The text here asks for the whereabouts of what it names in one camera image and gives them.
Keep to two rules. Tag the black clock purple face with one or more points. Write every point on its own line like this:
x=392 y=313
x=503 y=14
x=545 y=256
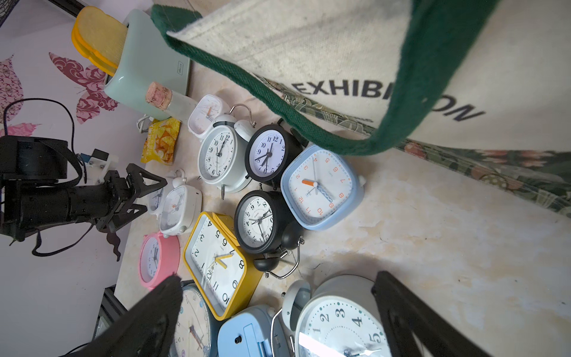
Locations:
x=269 y=152

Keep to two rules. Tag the small white square clock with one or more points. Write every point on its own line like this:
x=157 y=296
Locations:
x=177 y=205

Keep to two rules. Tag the canvas tote bag green handles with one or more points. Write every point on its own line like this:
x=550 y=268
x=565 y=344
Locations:
x=479 y=87

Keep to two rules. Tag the light blue square clock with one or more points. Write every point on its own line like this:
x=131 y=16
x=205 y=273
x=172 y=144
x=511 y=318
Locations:
x=321 y=188

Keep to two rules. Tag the yellow rectangular alarm clock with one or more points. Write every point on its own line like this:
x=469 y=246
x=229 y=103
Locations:
x=221 y=268

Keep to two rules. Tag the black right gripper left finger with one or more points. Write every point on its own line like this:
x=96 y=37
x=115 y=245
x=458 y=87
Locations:
x=145 y=330

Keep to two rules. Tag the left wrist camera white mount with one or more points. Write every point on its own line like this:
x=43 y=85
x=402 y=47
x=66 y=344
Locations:
x=97 y=165

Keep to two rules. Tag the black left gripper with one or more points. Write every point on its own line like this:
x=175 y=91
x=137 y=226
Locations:
x=110 y=206

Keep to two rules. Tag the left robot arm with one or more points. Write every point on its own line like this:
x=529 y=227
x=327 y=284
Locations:
x=43 y=183

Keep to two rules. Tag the pink round alarm clock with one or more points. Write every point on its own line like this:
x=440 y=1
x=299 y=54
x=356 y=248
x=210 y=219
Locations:
x=159 y=259

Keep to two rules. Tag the yellow toast slice right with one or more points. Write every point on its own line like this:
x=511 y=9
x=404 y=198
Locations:
x=95 y=57

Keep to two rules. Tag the mint green toaster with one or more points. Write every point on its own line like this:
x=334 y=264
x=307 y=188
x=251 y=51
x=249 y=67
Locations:
x=146 y=58

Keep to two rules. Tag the white square flat clock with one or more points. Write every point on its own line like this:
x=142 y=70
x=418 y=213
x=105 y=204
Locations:
x=203 y=116

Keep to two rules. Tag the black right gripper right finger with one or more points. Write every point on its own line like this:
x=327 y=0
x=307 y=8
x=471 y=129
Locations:
x=409 y=322

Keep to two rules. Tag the blue clock face down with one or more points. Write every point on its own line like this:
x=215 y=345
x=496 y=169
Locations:
x=253 y=332

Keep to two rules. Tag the yellow toast slice left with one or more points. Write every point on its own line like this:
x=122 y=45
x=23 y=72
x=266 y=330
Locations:
x=103 y=32

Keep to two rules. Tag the yellow toast slice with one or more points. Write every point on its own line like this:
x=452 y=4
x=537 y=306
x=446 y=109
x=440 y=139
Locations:
x=95 y=57
x=103 y=32

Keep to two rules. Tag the glass bottle pink cap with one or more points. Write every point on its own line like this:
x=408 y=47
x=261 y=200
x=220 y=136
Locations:
x=173 y=104

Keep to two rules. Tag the yellow corn chips bag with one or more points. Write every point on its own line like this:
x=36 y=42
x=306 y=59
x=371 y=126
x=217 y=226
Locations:
x=161 y=140

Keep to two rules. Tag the grey round pastel clock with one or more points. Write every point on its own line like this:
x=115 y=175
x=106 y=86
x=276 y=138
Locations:
x=196 y=330

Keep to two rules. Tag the black twin bell clock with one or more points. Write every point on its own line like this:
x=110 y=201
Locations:
x=266 y=228

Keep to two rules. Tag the large white twin bell clock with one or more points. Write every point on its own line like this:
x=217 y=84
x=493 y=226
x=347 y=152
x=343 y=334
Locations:
x=339 y=318

